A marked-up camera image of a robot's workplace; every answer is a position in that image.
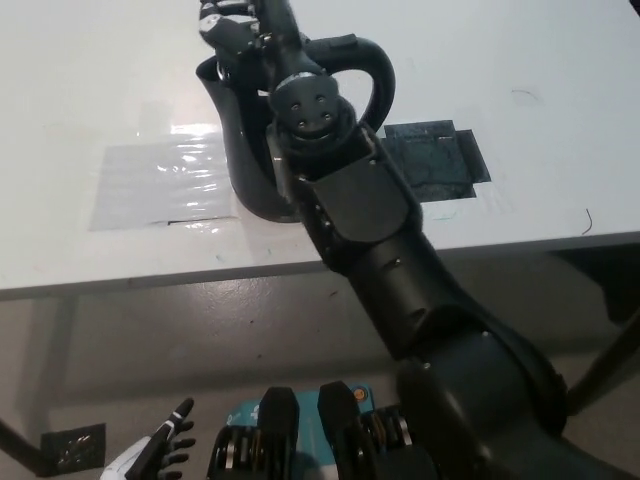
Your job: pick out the dark metal table leg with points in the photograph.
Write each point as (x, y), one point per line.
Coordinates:
(612, 357)
(15, 445)

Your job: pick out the black tape patch on table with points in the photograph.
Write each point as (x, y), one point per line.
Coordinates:
(445, 150)

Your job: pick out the black tape floor patch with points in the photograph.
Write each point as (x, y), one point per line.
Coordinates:
(72, 450)

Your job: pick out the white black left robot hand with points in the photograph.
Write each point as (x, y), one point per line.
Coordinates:
(150, 455)

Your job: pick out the clear plastic sheet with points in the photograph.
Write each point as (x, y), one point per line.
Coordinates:
(150, 190)

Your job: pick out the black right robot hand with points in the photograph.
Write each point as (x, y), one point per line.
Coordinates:
(232, 25)

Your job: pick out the black electric kettle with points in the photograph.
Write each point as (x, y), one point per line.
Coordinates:
(242, 165)

